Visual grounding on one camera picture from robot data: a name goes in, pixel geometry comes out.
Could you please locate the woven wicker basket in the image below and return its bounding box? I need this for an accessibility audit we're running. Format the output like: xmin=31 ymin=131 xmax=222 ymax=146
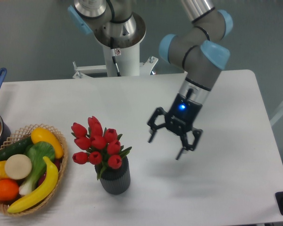
xmin=0 ymin=124 xmax=68 ymax=217

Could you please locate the green cucumber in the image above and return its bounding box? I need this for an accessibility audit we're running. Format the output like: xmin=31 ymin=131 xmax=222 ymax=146
xmin=0 ymin=136 xmax=33 ymax=161

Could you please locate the beige round disc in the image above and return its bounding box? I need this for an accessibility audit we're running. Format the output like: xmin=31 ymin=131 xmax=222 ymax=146
xmin=4 ymin=154 xmax=32 ymax=180

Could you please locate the dark red fruit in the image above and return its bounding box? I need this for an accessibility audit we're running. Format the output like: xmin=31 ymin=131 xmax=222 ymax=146
xmin=37 ymin=159 xmax=60 ymax=186

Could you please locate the orange fruit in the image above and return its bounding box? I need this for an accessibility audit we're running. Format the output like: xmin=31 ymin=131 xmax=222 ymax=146
xmin=0 ymin=179 xmax=19 ymax=201

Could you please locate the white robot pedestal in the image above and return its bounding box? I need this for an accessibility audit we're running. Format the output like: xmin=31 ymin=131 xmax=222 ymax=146
xmin=72 ymin=11 xmax=159 ymax=79

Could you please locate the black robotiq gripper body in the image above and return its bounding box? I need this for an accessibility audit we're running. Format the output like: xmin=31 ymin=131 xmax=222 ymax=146
xmin=165 ymin=93 xmax=202 ymax=136

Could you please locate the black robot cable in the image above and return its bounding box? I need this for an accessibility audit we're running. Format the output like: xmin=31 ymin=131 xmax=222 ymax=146
xmin=109 ymin=37 xmax=122 ymax=77

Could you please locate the red tulip bouquet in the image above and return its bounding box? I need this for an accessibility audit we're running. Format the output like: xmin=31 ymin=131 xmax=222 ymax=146
xmin=71 ymin=116 xmax=132 ymax=179

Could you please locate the dark grey ribbed vase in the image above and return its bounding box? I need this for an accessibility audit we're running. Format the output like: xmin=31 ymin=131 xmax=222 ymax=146
xmin=100 ymin=157 xmax=131 ymax=195

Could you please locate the yellow banana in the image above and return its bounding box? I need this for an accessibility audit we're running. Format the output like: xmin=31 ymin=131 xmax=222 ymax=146
xmin=7 ymin=156 xmax=58 ymax=214

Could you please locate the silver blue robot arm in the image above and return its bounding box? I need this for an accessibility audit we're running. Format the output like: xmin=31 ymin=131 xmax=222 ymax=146
xmin=68 ymin=0 xmax=233 ymax=153

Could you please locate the green bok choy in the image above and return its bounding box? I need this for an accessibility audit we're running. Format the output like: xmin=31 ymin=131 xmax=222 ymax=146
xmin=19 ymin=141 xmax=55 ymax=196

